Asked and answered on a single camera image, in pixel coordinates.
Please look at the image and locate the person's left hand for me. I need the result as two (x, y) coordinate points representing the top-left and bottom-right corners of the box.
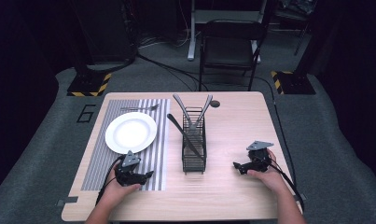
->
(102, 161), (142, 207)

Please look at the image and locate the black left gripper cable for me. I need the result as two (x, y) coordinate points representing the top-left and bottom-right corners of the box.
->
(95, 155), (125, 206)

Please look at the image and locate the black-handled knife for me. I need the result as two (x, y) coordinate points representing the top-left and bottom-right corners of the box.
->
(166, 113), (206, 162)

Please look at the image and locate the black wire cutlery holder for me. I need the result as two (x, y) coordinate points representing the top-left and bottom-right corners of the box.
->
(181, 106), (208, 175)

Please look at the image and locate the grey striped placemat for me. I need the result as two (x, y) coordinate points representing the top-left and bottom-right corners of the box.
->
(80, 98), (172, 192)

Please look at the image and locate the black base with hazard stripes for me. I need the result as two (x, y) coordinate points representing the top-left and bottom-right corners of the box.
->
(271, 70), (317, 96)
(66, 63), (113, 98)

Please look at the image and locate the black folding chair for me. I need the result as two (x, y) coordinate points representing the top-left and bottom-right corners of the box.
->
(198, 19), (268, 92)

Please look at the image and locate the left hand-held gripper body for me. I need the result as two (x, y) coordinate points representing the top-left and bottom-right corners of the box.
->
(115, 149), (146, 188)

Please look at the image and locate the black floor cable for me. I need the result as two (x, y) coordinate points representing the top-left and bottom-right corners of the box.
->
(135, 50), (202, 92)

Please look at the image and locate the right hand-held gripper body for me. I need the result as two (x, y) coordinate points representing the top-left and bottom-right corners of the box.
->
(244, 140), (275, 174)

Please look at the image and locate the silver cutlery handle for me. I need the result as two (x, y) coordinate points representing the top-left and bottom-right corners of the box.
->
(172, 92), (196, 130)
(194, 93), (215, 129)

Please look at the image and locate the person's right hand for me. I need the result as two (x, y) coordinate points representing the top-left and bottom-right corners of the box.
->
(246, 148), (290, 196)

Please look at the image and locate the white metal stand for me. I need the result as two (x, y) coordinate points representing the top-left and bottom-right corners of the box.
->
(187, 0), (268, 64)

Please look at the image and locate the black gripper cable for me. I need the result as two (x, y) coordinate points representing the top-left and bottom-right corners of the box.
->
(263, 157), (305, 213)
(95, 155), (125, 206)

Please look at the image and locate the silver fork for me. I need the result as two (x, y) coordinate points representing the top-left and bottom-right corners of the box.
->
(119, 103), (161, 113)

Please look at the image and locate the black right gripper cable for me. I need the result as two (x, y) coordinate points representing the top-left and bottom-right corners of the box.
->
(263, 157), (305, 213)

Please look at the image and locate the white round plate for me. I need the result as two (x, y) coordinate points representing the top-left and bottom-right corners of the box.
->
(104, 111), (159, 156)

